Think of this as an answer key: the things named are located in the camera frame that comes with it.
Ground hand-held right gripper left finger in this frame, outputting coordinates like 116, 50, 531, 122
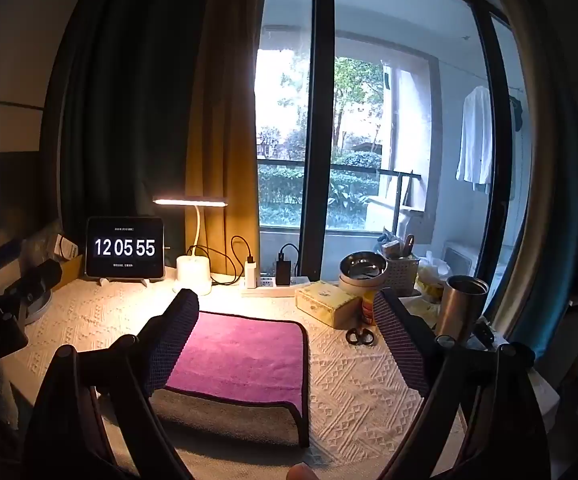
23, 287, 201, 480

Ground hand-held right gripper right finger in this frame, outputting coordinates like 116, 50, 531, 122
371, 287, 552, 480

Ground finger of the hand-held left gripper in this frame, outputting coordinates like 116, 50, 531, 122
3, 259, 64, 312

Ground purple towel with grey border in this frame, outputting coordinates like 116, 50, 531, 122
150, 310, 311, 449

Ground person's right hand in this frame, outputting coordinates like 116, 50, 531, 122
288, 462, 323, 480

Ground cardboard box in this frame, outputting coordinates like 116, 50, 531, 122
50, 232, 86, 292

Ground white round base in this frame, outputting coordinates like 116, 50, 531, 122
19, 290, 56, 327

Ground black scissors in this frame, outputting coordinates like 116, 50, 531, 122
345, 327, 378, 347

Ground red can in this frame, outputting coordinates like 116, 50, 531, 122
360, 292, 378, 326

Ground white textured tablecloth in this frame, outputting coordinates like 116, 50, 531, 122
11, 265, 466, 467

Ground white tablet stand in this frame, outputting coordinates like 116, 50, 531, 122
96, 275, 149, 288

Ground steel tumbler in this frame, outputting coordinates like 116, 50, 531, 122
435, 275, 490, 344

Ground white desk lamp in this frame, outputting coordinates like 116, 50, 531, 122
152, 196, 229, 296

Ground crumpled plastic bag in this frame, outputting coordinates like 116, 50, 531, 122
415, 257, 453, 307

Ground white plastic basket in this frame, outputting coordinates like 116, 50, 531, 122
381, 252, 421, 297

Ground yellow tissue box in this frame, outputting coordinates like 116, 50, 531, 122
295, 281, 363, 330

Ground tablet showing clock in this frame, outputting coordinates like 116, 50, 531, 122
85, 216, 166, 281

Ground steel bowl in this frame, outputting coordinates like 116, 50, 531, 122
339, 251, 389, 282

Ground white power strip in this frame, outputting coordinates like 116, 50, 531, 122
240, 275, 311, 299

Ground yellow curtain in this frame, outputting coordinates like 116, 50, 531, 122
184, 0, 271, 277

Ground dark green curtain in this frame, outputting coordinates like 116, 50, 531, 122
58, 0, 206, 263

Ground balcony railing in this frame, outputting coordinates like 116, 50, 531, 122
257, 157, 423, 223

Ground hanging white shirt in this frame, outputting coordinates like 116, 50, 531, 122
456, 85, 494, 195

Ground black cable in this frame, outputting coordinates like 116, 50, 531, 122
186, 235, 261, 283

